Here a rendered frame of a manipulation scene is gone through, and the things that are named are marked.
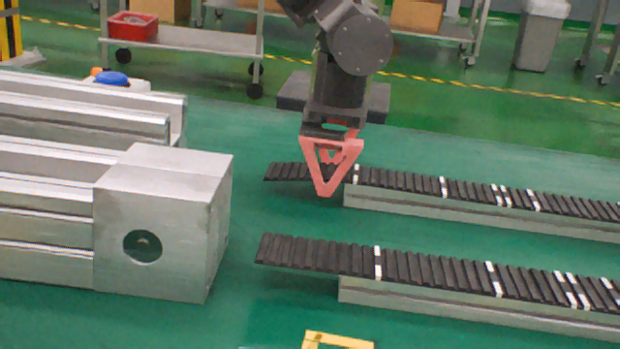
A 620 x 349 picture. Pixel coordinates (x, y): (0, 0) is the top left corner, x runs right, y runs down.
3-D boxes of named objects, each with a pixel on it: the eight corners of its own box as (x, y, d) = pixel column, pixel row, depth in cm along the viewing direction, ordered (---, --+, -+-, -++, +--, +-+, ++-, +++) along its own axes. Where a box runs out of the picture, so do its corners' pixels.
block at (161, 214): (232, 233, 63) (238, 145, 59) (203, 305, 52) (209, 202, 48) (142, 221, 63) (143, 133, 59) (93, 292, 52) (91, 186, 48)
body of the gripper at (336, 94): (301, 126, 65) (310, 55, 63) (311, 100, 75) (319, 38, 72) (363, 135, 65) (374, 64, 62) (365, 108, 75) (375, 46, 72)
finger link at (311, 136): (291, 200, 68) (300, 116, 64) (298, 174, 74) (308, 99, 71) (353, 208, 67) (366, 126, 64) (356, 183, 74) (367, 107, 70)
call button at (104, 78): (132, 86, 86) (132, 73, 85) (121, 95, 82) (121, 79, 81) (102, 82, 86) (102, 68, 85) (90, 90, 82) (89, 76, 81)
